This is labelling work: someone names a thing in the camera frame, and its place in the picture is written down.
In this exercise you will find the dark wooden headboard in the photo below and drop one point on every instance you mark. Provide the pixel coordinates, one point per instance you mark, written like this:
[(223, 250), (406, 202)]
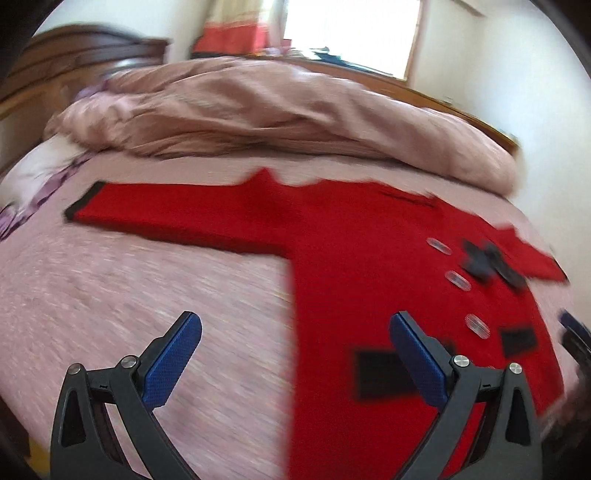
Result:
[(58, 61)]

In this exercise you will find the clothes pile on windowsill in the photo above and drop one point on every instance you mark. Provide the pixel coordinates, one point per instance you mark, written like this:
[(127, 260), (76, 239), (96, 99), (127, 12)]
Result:
[(325, 55)]

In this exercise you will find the pink quilted duvet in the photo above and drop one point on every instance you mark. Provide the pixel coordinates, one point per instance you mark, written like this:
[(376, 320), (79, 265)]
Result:
[(219, 105)]

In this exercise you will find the bright window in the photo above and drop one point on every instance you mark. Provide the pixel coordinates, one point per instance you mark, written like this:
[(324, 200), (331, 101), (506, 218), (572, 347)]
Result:
[(378, 36)]

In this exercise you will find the cream and red curtain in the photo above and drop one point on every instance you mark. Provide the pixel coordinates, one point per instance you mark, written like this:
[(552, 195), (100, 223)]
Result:
[(235, 28)]

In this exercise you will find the white floral pillow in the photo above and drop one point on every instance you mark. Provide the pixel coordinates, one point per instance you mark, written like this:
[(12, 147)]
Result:
[(34, 178)]

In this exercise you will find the red knit cardigan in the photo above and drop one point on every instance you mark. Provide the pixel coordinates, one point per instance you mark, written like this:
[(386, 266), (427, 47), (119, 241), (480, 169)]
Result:
[(358, 252)]

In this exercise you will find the wooden bed side rail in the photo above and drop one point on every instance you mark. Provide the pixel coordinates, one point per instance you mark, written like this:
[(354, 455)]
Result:
[(397, 90)]

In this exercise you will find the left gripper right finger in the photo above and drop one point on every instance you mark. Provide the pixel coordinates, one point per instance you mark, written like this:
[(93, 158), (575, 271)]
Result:
[(507, 445)]

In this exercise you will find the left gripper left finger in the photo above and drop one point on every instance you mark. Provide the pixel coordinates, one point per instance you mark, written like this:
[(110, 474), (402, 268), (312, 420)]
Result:
[(84, 444)]

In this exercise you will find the pink floral bed sheet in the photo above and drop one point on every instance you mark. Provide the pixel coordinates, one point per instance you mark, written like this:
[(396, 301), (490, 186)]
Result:
[(72, 292)]

